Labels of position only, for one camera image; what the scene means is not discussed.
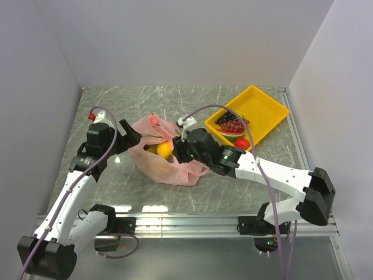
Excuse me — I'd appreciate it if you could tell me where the yellow lemon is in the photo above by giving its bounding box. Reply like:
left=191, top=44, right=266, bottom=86
left=146, top=148, right=157, bottom=155
left=156, top=142, right=173, bottom=160

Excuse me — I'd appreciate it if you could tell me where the pink plastic bag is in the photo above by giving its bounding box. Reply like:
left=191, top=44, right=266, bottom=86
left=128, top=113, right=209, bottom=186

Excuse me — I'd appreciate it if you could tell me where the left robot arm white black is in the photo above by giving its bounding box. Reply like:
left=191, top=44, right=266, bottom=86
left=17, top=117, right=142, bottom=279

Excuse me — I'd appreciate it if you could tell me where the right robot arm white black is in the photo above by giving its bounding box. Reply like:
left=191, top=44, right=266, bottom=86
left=173, top=128, right=336, bottom=236

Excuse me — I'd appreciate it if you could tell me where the watermelon slice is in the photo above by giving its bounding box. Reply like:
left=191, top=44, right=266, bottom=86
left=217, top=129, right=245, bottom=143

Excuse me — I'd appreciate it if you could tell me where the red grape bunch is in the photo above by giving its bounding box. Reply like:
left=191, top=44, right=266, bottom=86
left=220, top=120, right=245, bottom=134

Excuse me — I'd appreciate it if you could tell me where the dark purple grape bunch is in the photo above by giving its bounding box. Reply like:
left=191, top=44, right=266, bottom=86
left=215, top=111, right=239, bottom=126

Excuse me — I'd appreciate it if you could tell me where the red strawberry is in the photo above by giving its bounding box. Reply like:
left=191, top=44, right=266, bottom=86
left=234, top=138, right=251, bottom=150

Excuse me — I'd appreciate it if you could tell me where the yellow plastic tray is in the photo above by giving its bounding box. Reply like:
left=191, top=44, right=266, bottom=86
left=205, top=86, right=289, bottom=146

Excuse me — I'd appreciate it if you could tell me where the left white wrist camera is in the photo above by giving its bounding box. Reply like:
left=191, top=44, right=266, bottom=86
left=88, top=110, right=114, bottom=127

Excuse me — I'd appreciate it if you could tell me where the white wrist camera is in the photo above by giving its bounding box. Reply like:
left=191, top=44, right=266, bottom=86
left=88, top=110, right=114, bottom=127
left=176, top=117, right=196, bottom=142

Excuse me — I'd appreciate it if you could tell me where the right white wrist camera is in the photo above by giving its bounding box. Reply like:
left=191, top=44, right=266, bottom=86
left=176, top=117, right=196, bottom=142

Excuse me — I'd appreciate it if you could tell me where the aluminium rail frame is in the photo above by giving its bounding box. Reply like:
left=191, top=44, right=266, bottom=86
left=17, top=86, right=355, bottom=280

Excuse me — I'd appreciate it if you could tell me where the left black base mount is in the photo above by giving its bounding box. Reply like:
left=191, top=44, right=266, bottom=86
left=94, top=217, right=139, bottom=256

